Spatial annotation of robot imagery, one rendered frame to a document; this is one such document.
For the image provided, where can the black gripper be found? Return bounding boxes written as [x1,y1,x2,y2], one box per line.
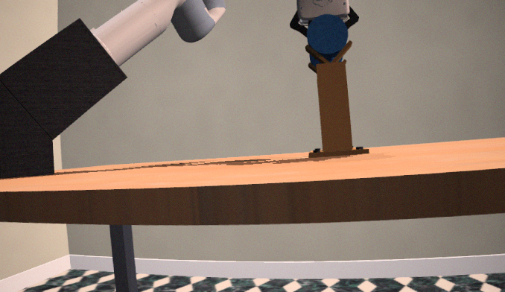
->
[290,0,359,37]

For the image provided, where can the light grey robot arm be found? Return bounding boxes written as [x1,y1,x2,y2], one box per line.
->
[90,0,226,66]

